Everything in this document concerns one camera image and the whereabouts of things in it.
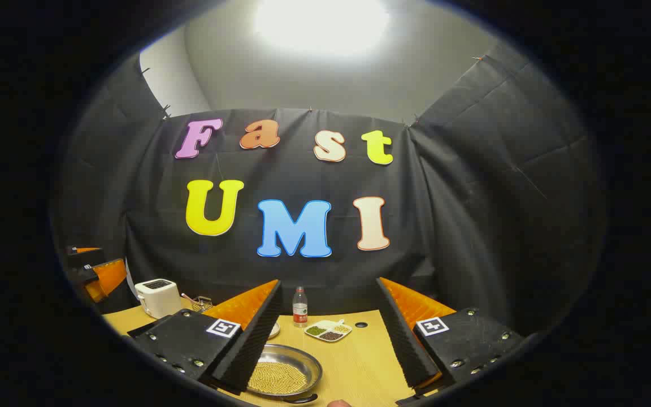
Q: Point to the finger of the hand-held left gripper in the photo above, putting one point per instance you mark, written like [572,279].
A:
[108,277]
[83,257]

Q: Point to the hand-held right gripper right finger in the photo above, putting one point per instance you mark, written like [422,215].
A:
[402,333]

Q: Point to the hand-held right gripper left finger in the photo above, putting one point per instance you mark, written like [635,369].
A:
[257,333]

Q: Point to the stainless steel pot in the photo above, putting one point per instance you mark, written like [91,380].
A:
[297,357]

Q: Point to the white round plate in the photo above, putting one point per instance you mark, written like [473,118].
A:
[274,330]

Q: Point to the pile of yellow soybeans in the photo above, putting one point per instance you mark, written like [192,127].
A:
[277,377]

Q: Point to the clear plastic water bottle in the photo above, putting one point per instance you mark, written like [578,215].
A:
[300,308]

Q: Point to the white toaster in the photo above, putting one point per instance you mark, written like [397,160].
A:
[159,297]

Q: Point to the white divided bean dish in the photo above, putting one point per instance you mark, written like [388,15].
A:
[328,330]

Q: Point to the pink utensil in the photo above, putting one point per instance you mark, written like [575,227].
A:
[187,297]

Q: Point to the black backdrop cloth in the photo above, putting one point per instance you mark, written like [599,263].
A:
[450,237]

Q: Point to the ceiling light panel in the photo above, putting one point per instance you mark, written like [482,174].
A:
[321,25]

